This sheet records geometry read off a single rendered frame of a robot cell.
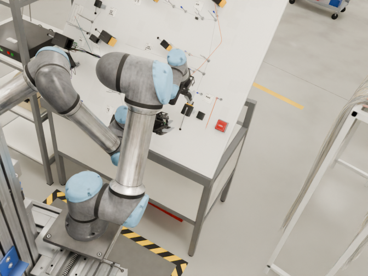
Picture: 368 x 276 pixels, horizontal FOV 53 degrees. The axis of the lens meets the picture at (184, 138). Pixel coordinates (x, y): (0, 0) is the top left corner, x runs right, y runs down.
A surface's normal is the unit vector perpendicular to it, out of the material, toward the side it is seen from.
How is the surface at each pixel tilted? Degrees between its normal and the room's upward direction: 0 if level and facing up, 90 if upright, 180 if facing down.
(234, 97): 54
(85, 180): 7
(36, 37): 0
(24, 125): 0
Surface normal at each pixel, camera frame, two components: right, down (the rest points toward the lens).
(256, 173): 0.12, -0.72
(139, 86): -0.25, 0.27
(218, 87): -0.30, 0.02
